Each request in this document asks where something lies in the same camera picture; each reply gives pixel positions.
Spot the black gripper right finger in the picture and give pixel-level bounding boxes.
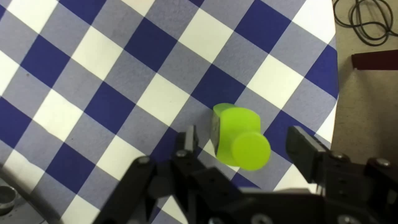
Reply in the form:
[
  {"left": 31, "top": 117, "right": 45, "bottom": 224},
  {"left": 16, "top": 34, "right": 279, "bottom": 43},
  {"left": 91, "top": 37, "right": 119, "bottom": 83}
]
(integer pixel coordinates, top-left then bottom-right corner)
[{"left": 285, "top": 126, "right": 328, "bottom": 183}]

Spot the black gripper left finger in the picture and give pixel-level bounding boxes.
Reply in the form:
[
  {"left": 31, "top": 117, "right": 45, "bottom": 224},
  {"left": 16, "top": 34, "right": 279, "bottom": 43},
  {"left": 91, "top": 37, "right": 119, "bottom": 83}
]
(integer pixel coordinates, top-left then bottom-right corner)
[{"left": 176, "top": 126, "right": 197, "bottom": 158}]

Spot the blue white checkered tablecloth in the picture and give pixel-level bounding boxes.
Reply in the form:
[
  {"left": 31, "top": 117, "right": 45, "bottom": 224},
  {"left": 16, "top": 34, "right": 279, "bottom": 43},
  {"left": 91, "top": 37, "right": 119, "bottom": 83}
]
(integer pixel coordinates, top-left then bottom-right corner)
[{"left": 0, "top": 0, "right": 338, "bottom": 224}]

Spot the dark red wooden furniture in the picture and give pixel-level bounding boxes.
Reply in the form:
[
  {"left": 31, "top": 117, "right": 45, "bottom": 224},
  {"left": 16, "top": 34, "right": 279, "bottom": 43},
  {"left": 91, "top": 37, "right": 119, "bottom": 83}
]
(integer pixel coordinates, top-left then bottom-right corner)
[{"left": 350, "top": 50, "right": 398, "bottom": 70}]

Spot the black cable on floor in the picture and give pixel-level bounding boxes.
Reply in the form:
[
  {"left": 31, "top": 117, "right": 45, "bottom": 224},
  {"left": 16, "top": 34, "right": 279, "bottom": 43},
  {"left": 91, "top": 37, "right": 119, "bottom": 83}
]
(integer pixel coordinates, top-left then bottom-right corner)
[{"left": 331, "top": 0, "right": 398, "bottom": 47}]

